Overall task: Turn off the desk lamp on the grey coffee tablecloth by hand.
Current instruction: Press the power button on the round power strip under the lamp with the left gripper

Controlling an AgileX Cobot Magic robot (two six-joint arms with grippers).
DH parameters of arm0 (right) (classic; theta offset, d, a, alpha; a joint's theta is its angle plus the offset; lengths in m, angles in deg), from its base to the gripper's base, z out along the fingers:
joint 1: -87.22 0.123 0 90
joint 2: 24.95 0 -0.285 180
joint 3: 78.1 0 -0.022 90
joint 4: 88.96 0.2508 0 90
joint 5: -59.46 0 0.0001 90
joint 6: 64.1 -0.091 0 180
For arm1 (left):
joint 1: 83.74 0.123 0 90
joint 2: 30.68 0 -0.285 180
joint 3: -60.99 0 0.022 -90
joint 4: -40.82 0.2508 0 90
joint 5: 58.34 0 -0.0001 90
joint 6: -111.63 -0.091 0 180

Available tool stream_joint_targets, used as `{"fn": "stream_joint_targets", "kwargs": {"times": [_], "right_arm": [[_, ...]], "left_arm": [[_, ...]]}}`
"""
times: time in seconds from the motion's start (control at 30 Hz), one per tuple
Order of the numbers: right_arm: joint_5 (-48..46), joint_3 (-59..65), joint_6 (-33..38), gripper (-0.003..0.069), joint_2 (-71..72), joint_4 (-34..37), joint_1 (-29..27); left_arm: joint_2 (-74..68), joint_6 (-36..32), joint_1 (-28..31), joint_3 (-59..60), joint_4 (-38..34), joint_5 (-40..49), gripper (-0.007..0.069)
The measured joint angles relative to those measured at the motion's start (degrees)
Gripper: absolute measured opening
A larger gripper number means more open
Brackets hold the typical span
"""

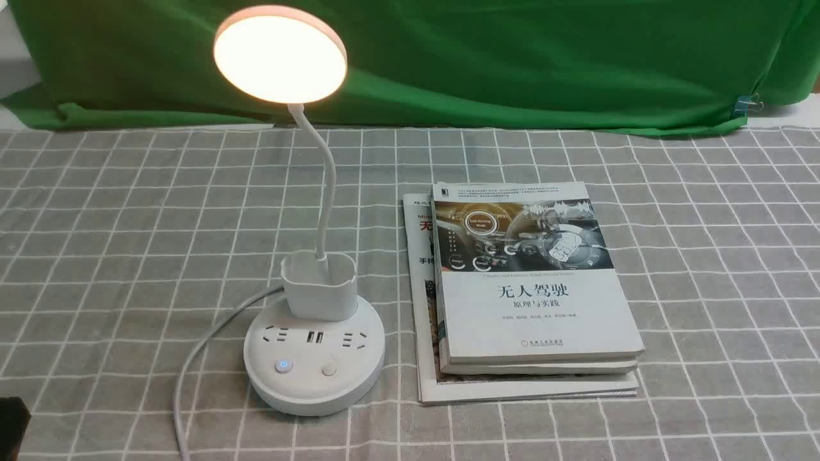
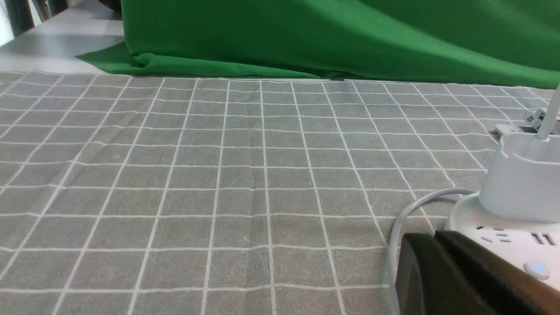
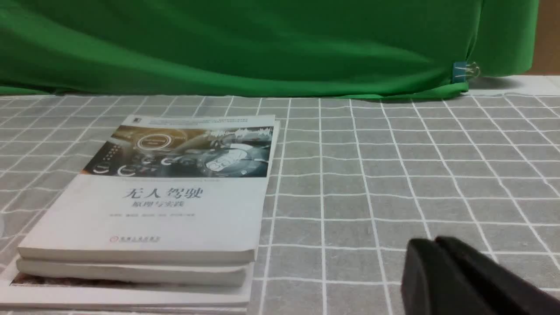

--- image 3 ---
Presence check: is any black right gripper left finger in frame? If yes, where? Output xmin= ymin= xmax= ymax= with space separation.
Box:
xmin=401 ymin=238 xmax=496 ymax=315

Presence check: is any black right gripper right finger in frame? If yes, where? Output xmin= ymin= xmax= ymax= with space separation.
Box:
xmin=435 ymin=236 xmax=560 ymax=315

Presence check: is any white middle book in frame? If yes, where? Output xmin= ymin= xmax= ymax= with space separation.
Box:
xmin=16 ymin=258 xmax=253 ymax=287

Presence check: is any white book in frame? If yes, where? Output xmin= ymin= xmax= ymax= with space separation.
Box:
xmin=18 ymin=115 xmax=280 ymax=264
xmin=0 ymin=263 xmax=253 ymax=315
xmin=16 ymin=258 xmax=253 ymax=287

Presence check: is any blue binder clip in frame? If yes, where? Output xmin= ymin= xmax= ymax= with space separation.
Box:
xmin=451 ymin=62 xmax=480 ymax=84

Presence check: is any green backdrop cloth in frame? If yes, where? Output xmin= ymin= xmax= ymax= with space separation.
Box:
xmin=0 ymin=0 xmax=539 ymax=99

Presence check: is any white top book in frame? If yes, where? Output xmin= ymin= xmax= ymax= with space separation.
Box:
xmin=18 ymin=115 xmax=280 ymax=264

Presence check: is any white bottom book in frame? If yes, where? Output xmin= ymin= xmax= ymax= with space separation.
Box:
xmin=0 ymin=263 xmax=253 ymax=315

